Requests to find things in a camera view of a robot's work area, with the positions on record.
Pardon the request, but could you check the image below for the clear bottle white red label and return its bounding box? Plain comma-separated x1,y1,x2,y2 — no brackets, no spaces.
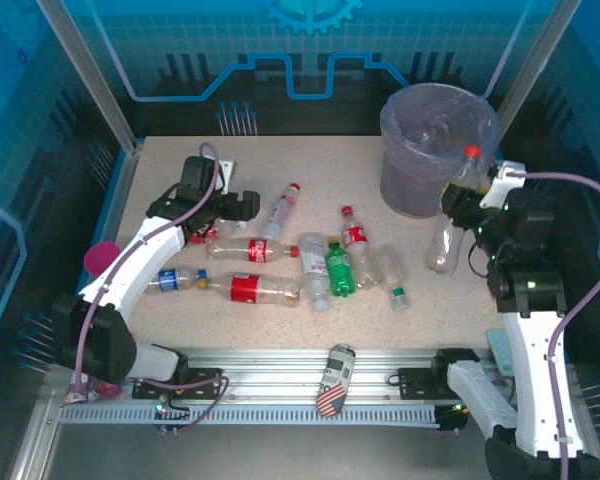
259,182,302,242

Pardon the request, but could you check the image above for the long cola bottle red cap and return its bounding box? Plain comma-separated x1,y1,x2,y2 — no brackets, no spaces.
203,236,300,264

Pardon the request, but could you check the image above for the tall clear bottle red cap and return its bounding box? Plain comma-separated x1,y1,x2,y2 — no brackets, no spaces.
425,144,484,276

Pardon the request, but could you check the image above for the big bottle plain red label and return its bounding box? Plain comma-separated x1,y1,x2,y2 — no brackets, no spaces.
197,272,303,308

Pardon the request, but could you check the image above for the clear bottle blue label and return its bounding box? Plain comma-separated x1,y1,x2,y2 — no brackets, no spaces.
144,267,210,294

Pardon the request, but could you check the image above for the clear bottle white cap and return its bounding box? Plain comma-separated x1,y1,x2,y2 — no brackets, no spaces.
298,232,332,314

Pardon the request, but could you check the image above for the clear bottle green cap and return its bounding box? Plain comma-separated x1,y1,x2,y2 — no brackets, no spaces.
374,245,411,312

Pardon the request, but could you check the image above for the green plastic bottle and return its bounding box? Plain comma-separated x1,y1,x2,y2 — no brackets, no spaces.
325,235,358,298

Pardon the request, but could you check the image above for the small cola bottle red cap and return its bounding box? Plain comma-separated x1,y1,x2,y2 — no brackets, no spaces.
340,205,382,291

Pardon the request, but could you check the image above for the grey round waste bin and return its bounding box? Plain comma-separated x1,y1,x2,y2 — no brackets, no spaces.
378,82,503,220

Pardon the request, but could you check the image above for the pink plastic cup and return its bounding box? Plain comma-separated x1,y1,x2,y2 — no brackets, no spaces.
83,240,122,277

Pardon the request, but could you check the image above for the teal calculator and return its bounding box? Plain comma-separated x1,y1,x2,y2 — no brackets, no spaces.
485,327,514,376

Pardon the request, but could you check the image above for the flag print drink can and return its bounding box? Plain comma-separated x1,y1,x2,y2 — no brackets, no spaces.
315,343,357,418

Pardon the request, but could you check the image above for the small black electronics module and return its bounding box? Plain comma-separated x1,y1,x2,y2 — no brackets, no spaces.
437,402,469,437
152,394,191,437

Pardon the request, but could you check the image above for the crumpled snack packet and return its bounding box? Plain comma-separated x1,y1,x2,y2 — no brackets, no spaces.
62,372,124,407

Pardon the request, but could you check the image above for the aluminium mounting rail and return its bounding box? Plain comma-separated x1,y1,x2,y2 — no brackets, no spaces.
124,346,501,405

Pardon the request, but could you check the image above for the aluminium frame post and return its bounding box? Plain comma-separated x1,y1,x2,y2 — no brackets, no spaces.
494,0,582,131
37,0,145,154

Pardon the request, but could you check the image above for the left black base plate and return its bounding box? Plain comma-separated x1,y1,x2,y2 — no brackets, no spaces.
131,367,225,401

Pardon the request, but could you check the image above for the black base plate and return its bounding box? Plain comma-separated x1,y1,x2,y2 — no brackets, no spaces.
131,367,225,401
397,366,454,401

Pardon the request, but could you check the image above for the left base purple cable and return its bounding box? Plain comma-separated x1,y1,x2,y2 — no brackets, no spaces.
142,374,231,435

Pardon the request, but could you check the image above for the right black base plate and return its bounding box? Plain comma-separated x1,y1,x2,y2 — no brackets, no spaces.
397,366,454,401

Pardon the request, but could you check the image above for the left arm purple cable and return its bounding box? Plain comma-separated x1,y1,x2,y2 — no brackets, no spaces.
74,142,221,396

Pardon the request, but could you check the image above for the white slotted cable duct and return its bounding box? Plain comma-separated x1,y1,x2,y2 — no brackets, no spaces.
58,402,440,427

